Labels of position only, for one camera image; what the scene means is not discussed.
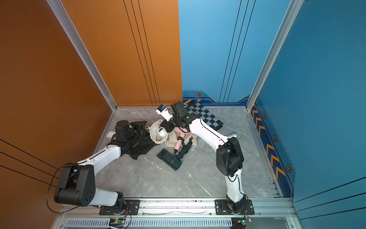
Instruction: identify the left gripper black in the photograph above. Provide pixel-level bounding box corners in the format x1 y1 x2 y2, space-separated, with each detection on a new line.
126 120 148 144

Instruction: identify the beige drawstring bag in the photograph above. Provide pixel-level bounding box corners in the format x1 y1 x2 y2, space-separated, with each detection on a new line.
145 119 178 148
166 133 197 151

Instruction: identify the white hair dryer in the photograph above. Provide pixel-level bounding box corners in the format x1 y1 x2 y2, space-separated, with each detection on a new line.
156 127 167 141

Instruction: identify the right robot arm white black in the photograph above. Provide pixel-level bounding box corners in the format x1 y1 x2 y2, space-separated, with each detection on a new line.
156 102 247 214

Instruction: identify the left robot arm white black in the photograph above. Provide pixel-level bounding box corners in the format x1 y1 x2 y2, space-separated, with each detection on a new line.
53 120 147 215

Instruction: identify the pink hair dryer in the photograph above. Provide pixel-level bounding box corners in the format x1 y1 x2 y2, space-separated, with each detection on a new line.
173 127 189 155

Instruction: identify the dark green hair dryer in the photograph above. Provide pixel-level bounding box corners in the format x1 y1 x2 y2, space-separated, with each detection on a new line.
157 142 192 171

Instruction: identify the black cloth bag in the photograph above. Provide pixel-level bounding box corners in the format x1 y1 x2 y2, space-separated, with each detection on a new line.
121 132 156 160

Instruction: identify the black white chessboard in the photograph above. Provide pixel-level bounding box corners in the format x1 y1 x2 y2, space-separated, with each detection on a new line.
187 102 224 131

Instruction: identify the white earbuds case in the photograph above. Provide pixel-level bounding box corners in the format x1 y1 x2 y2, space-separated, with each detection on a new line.
106 131 115 139

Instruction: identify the silver cylinder flashlight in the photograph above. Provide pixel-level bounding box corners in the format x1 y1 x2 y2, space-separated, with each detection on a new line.
226 132 241 139

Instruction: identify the green circuit board left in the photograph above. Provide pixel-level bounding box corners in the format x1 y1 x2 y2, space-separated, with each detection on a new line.
108 218 126 229

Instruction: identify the green circuit board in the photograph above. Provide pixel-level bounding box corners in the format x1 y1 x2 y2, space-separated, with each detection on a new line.
108 218 126 229
237 218 252 228

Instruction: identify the green circuit board right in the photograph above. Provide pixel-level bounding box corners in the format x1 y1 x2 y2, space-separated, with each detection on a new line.
237 218 252 228

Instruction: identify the beige drawstring bag under pink dryer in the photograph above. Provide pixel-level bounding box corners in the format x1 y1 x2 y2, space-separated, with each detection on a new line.
166 133 197 151

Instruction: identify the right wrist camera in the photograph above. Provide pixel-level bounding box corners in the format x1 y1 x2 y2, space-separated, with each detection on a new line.
156 105 173 121

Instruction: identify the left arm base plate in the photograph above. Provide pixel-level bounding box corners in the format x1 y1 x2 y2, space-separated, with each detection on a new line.
99 199 141 216

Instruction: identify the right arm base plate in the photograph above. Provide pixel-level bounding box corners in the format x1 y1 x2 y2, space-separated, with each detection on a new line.
214 198 255 216

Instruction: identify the aluminium front rail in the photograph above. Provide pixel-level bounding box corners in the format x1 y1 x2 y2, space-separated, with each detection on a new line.
57 197 298 221

